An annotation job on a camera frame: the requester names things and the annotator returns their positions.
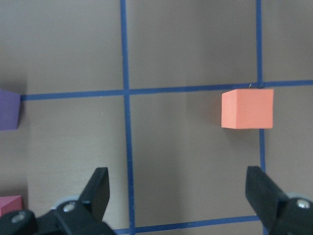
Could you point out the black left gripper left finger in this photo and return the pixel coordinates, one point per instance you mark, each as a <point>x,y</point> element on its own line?
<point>96,194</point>

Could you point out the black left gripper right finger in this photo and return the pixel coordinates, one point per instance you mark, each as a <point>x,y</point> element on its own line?
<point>263,194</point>

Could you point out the purple foam cube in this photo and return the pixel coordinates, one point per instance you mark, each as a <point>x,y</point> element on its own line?
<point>9,110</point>

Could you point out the pink foam cube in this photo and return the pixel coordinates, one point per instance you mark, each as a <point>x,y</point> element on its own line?
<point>10,204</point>

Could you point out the orange foam cube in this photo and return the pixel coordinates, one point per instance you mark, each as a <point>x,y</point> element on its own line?
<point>247,109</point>

